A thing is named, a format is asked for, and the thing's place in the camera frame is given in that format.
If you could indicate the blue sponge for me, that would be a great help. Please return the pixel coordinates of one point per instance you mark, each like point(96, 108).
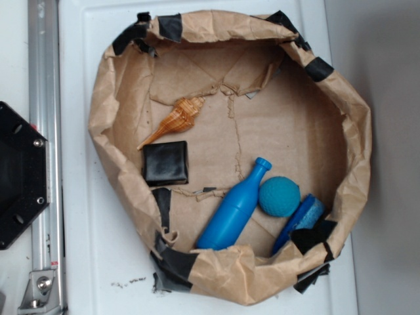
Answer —
point(306, 216)

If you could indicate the aluminium extrusion rail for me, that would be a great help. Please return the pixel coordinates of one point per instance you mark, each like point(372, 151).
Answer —
point(47, 232)

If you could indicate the blue rubber ball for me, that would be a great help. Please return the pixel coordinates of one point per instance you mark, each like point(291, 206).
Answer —
point(279, 197)

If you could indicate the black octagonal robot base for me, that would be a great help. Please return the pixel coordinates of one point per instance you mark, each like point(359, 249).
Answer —
point(24, 188)

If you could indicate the orange spiral seashell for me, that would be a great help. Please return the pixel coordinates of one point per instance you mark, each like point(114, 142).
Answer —
point(180, 119)

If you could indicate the brown paper bag bin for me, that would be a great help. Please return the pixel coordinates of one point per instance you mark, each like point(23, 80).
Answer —
point(266, 95)

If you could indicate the metal corner bracket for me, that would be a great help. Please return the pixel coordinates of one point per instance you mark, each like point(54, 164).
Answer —
point(41, 294)

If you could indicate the blue plastic toy bottle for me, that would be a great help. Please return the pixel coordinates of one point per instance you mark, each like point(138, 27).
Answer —
point(235, 210)

